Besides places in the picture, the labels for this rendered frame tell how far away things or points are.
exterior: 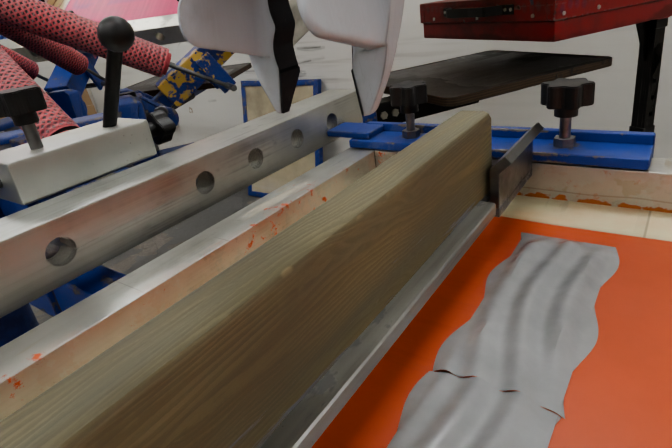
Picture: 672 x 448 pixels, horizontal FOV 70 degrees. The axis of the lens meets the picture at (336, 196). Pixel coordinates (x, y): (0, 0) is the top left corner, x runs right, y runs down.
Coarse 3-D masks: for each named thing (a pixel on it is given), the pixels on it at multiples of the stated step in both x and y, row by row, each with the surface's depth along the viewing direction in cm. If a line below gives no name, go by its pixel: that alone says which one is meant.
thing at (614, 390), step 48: (480, 240) 40; (576, 240) 38; (624, 240) 37; (480, 288) 34; (624, 288) 32; (432, 336) 30; (624, 336) 28; (576, 384) 25; (624, 384) 25; (624, 432) 22
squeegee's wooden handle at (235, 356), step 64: (448, 128) 35; (384, 192) 26; (448, 192) 33; (256, 256) 21; (320, 256) 21; (384, 256) 26; (192, 320) 17; (256, 320) 19; (320, 320) 22; (64, 384) 15; (128, 384) 15; (192, 384) 16; (256, 384) 19
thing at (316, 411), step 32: (480, 224) 35; (448, 256) 31; (416, 288) 28; (384, 320) 26; (352, 352) 24; (384, 352) 25; (320, 384) 22; (352, 384) 23; (288, 416) 21; (320, 416) 21
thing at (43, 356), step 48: (288, 192) 47; (336, 192) 50; (528, 192) 47; (576, 192) 44; (624, 192) 42; (192, 240) 40; (240, 240) 40; (144, 288) 34; (192, 288) 36; (48, 336) 30; (96, 336) 30; (0, 384) 26; (48, 384) 28
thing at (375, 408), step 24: (384, 360) 29; (384, 384) 27; (408, 384) 27; (360, 408) 26; (384, 408) 26; (336, 432) 25; (360, 432) 24; (384, 432) 24; (576, 432) 23; (600, 432) 23
